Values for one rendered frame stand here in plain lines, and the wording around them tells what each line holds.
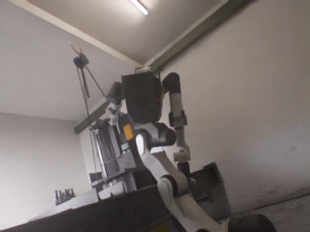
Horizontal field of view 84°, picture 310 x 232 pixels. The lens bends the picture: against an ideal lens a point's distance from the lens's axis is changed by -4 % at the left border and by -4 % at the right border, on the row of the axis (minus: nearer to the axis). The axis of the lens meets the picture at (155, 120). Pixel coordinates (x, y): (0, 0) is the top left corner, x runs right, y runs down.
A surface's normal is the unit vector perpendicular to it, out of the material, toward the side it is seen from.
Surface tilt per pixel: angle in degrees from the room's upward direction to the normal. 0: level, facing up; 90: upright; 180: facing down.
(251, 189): 90
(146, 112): 116
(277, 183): 90
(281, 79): 90
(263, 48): 90
